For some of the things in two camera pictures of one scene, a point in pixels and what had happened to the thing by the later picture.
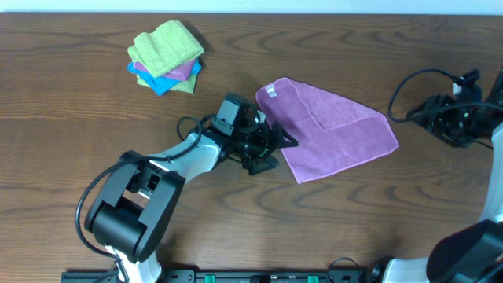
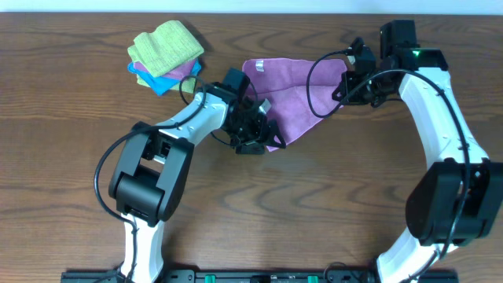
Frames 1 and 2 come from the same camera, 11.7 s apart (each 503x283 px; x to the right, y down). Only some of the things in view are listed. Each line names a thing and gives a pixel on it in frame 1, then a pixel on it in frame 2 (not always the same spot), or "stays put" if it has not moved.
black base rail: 225,276 stays put
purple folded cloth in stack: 180,74 stays put
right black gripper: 435,122 -> 347,85
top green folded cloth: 171,48 stays put
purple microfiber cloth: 332,133 -> 299,91
